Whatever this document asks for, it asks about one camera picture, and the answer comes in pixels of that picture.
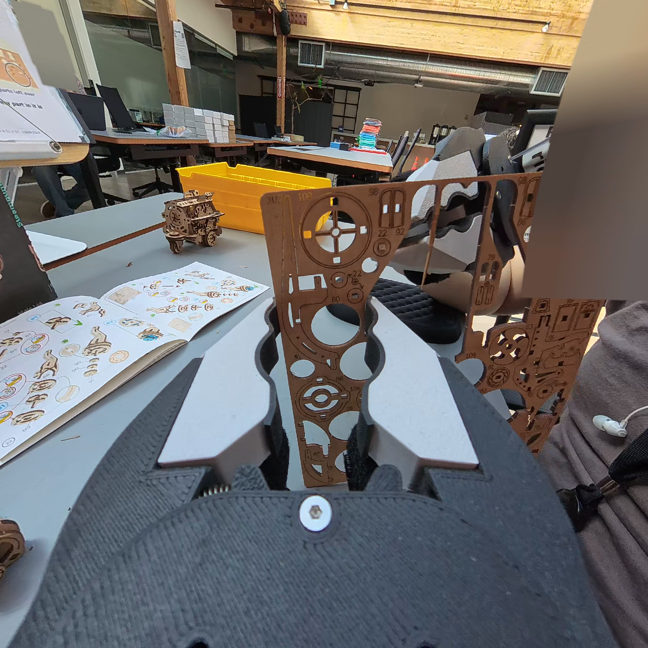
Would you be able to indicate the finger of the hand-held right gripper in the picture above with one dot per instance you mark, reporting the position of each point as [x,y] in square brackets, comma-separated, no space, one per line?
[445,164]
[450,253]

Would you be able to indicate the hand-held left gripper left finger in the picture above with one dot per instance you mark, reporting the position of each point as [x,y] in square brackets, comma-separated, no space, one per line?
[222,405]

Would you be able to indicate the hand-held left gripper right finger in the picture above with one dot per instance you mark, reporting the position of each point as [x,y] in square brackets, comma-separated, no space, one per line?
[415,405]

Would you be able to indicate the laser-cut wooden parts sheet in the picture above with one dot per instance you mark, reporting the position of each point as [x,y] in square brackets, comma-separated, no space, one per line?
[276,238]

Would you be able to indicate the assembled wooden submarine model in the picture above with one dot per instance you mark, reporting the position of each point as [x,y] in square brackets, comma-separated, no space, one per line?
[190,220]

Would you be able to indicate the black model kit box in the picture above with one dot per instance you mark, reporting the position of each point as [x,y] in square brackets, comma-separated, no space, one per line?
[20,273]

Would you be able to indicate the person's right hand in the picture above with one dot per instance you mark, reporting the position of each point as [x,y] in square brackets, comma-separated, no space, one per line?
[453,291]

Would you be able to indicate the black quilted cushion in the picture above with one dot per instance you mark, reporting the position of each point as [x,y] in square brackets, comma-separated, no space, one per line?
[405,309]

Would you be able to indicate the stack of colourful items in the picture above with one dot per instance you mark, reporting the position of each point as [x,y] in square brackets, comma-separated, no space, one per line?
[371,134]

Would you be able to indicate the grey wood-edged table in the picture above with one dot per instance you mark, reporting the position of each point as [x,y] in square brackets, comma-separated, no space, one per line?
[329,158]

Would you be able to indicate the open instruction booklet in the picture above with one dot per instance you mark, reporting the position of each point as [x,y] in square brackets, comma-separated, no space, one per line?
[101,344]

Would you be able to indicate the yellow plastic bin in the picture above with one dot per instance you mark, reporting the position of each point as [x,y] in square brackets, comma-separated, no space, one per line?
[228,195]

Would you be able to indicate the grey side table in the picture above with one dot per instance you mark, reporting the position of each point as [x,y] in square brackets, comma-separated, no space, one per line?
[116,217]

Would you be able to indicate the white rounded board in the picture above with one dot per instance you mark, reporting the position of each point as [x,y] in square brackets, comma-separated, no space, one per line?
[55,248]

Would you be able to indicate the stack of white boxes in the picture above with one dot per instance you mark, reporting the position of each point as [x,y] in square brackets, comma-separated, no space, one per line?
[197,121]

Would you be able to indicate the wooden gear wheel subassembly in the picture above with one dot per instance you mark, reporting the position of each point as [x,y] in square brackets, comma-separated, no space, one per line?
[10,544]

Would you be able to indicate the long office desk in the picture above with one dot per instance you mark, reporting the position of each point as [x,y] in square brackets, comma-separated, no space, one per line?
[152,137]

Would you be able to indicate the white paper notice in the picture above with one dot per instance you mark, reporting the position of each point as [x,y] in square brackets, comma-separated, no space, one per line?
[182,45]

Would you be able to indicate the wooden poster board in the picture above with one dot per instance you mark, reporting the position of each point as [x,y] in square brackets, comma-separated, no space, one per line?
[50,158]

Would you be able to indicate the black computer monitor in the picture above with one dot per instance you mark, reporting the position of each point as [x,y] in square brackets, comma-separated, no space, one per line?
[88,111]
[117,106]

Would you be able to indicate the white instruction poster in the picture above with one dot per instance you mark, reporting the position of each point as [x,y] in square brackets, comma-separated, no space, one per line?
[25,116]

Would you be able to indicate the wide wall vent grille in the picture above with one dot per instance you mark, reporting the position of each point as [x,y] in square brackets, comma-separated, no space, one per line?
[549,82]

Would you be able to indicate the silver ventilation duct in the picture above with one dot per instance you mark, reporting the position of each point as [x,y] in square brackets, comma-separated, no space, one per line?
[405,71]

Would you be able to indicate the square wall vent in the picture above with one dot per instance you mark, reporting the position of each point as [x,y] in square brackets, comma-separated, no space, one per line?
[311,53]

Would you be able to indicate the wooden support post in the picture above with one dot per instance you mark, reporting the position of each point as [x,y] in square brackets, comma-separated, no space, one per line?
[164,76]

